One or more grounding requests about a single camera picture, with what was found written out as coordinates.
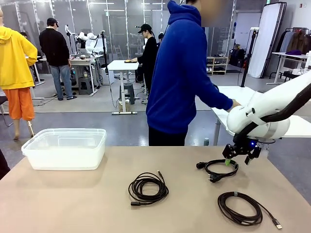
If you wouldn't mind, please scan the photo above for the grey robot workbench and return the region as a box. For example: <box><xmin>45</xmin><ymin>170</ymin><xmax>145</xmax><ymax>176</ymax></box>
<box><xmin>38</xmin><ymin>54</ymin><xmax>105</xmax><ymax>97</ymax></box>

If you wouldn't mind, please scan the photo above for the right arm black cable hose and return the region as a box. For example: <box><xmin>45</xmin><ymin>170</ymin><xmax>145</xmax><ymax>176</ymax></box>
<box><xmin>232</xmin><ymin>88</ymin><xmax>311</xmax><ymax>146</ymax></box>

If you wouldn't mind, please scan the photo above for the black camera tripod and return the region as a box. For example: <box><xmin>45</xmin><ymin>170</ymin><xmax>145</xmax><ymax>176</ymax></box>
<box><xmin>100</xmin><ymin>30</ymin><xmax>110</xmax><ymax>73</ymax></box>

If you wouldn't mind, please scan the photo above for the large white table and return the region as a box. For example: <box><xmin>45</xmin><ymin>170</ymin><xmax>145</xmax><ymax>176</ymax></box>
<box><xmin>210</xmin><ymin>85</ymin><xmax>311</xmax><ymax>146</ymax></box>

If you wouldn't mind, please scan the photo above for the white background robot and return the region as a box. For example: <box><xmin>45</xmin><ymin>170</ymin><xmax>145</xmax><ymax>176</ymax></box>
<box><xmin>75</xmin><ymin>31</ymin><xmax>100</xmax><ymax>54</ymax></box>

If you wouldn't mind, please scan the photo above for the clothes rack with garments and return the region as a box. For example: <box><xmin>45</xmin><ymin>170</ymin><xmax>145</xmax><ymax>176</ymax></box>
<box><xmin>276</xmin><ymin>27</ymin><xmax>311</xmax><ymax>55</ymax></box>

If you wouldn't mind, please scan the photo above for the black utility cart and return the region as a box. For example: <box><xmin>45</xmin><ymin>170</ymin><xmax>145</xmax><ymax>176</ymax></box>
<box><xmin>283</xmin><ymin>70</ymin><xmax>302</xmax><ymax>81</ymax></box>

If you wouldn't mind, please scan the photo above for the person in black sweater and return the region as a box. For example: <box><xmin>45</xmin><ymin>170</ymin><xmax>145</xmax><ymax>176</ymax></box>
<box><xmin>130</xmin><ymin>23</ymin><xmax>160</xmax><ymax>97</ymax></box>

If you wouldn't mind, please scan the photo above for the black USB extension cable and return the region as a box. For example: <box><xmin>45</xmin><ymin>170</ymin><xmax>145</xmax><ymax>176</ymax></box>
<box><xmin>128</xmin><ymin>169</ymin><xmax>170</xmax><ymax>207</ymax></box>

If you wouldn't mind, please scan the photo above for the black stand pole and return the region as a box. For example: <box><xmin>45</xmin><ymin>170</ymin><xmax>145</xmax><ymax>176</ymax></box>
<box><xmin>240</xmin><ymin>28</ymin><xmax>259</xmax><ymax>88</ymax></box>

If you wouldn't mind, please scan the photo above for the black braided USB cable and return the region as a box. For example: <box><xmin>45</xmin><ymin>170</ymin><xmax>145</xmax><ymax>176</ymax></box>
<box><xmin>217</xmin><ymin>191</ymin><xmax>284</xmax><ymax>230</ymax></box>

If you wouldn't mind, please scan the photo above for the wooden shoe shelf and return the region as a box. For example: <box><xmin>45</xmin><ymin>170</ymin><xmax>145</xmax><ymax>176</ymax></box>
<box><xmin>206</xmin><ymin>56</ymin><xmax>229</xmax><ymax>76</ymax></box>

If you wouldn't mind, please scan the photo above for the person's right forearm blue sleeve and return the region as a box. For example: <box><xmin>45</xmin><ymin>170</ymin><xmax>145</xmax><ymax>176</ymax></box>
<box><xmin>208</xmin><ymin>84</ymin><xmax>235</xmax><ymax>114</ymax></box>

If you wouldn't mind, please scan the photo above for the person in black jacket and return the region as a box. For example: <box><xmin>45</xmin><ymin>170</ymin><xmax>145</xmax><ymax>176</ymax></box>
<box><xmin>38</xmin><ymin>17</ymin><xmax>78</xmax><ymax>101</ymax></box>

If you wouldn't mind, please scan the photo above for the white standing desk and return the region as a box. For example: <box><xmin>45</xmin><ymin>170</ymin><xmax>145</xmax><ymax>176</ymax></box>
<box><xmin>106</xmin><ymin>60</ymin><xmax>139</xmax><ymax>115</ymax></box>

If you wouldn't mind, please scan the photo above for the white folding screen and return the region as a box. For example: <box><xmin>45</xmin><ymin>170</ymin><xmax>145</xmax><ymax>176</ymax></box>
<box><xmin>247</xmin><ymin>1</ymin><xmax>287</xmax><ymax>79</ymax></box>

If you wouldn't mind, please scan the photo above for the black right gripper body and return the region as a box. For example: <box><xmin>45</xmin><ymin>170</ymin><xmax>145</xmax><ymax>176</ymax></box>
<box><xmin>232</xmin><ymin>135</ymin><xmax>258</xmax><ymax>155</ymax></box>

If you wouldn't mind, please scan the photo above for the black bags pile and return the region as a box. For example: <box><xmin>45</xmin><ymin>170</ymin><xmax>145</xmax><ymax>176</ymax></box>
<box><xmin>229</xmin><ymin>47</ymin><xmax>248</xmax><ymax>68</ymax></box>

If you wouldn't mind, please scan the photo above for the grey plastic stool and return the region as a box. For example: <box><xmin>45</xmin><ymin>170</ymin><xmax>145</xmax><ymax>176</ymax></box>
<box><xmin>119</xmin><ymin>82</ymin><xmax>136</xmax><ymax>105</ymax></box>
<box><xmin>78</xmin><ymin>77</ymin><xmax>94</xmax><ymax>95</ymax></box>

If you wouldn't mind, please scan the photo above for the clear plastic storage bin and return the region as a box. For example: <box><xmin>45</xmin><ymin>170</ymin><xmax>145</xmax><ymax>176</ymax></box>
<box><xmin>21</xmin><ymin>128</ymin><xmax>107</xmax><ymax>170</ymax></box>

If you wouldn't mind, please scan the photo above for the white desk with purple cloth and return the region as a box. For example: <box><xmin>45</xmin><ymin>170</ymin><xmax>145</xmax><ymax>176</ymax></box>
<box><xmin>266</xmin><ymin>51</ymin><xmax>309</xmax><ymax>85</ymax></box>

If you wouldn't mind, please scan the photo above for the person in blue hoodie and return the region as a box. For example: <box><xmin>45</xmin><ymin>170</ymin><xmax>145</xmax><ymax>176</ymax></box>
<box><xmin>145</xmin><ymin>0</ymin><xmax>241</xmax><ymax>147</ymax></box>

